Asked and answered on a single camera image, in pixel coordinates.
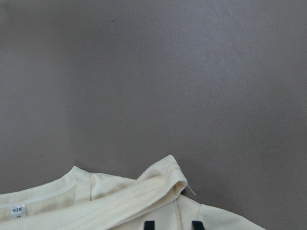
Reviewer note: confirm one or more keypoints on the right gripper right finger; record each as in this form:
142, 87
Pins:
197, 223

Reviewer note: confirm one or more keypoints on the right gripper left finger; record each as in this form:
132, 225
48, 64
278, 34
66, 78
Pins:
149, 224

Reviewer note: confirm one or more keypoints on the cream long-sleeve printed shirt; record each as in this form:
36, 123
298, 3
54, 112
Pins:
81, 200

